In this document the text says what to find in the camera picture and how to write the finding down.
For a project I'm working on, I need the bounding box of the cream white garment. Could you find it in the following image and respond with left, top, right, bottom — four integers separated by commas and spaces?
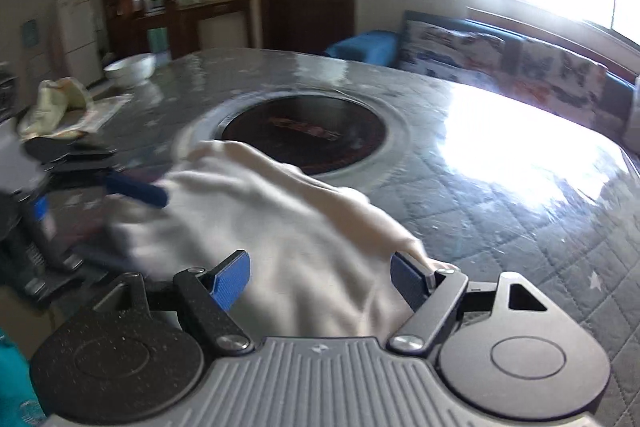
105, 141, 442, 339

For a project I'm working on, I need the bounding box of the crumpled yellowish cloth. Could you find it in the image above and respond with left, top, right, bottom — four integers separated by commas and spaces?
17, 77, 96, 141

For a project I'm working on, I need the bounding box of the white bowl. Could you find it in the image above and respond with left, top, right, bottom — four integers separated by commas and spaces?
103, 53, 156, 89

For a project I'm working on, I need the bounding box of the white refrigerator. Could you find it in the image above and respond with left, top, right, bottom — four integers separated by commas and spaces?
56, 0, 103, 87

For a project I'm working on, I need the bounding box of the round black induction cooktop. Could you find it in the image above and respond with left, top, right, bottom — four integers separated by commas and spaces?
171, 87, 411, 193

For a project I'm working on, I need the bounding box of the left butterfly cushion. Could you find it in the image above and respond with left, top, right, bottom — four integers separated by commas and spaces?
397, 20, 506, 88

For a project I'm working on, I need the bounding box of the butterfly cushion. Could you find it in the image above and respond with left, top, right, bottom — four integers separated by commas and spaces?
397, 20, 506, 88
509, 39, 608, 128

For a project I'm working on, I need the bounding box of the blue sofa bench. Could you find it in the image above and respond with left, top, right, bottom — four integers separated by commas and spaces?
324, 11, 639, 153

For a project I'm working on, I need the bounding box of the teal sleeve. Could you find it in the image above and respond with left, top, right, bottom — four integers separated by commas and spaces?
0, 332, 46, 427

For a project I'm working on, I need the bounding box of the right butterfly cushion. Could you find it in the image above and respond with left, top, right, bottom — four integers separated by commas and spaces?
509, 39, 608, 128

